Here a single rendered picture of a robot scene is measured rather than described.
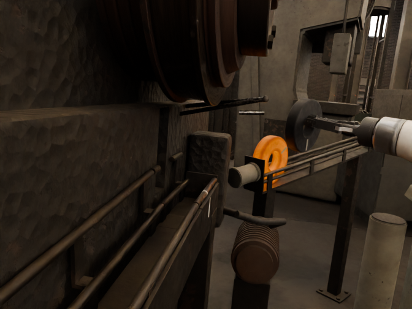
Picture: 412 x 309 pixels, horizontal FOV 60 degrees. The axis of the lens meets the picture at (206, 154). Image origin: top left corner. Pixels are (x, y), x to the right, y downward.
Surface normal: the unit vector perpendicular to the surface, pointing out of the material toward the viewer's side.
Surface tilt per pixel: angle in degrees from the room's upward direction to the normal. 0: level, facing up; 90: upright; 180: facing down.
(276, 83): 90
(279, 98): 90
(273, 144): 90
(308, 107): 93
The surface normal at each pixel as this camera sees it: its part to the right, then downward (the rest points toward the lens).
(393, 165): 0.07, 0.19
